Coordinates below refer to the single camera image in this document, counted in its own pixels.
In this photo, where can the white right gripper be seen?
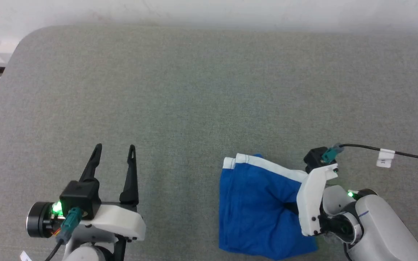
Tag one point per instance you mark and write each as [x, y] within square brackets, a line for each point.
[308, 203]

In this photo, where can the blue garment with white trim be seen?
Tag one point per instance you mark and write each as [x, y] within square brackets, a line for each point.
[252, 210]

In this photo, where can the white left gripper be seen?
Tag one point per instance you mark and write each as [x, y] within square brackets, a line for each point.
[122, 221]

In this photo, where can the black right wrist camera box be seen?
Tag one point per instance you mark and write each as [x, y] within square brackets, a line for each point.
[314, 157]

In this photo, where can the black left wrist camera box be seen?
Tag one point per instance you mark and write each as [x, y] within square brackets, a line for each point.
[80, 197]

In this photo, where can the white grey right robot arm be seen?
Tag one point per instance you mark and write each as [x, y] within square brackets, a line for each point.
[379, 232]

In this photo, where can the grey fabric sofa seat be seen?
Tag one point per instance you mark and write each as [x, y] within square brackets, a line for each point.
[158, 90]

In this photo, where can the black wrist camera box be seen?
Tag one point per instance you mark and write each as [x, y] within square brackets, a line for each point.
[314, 157]
[80, 197]

